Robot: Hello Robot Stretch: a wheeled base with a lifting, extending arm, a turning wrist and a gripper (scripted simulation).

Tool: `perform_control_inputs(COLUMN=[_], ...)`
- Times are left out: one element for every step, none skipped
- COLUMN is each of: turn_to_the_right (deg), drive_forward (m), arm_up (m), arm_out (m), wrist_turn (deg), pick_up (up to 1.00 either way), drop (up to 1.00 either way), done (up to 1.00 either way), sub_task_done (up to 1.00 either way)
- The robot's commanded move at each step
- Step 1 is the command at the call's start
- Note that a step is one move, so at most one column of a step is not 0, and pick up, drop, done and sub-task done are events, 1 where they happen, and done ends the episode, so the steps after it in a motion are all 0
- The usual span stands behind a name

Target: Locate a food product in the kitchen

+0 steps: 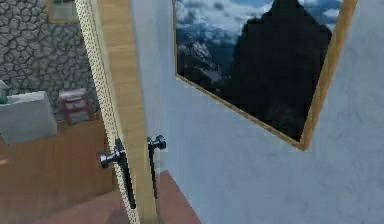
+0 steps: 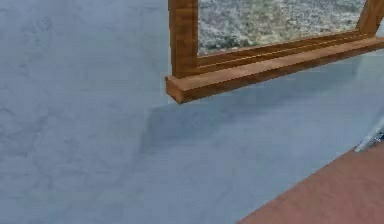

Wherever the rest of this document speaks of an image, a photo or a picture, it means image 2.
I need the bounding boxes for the wooden framed window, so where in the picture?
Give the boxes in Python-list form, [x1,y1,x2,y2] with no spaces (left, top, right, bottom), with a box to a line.
[164,0,384,105]

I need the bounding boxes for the grey metal object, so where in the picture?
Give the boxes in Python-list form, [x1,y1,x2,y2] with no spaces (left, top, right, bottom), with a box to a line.
[353,117,384,153]

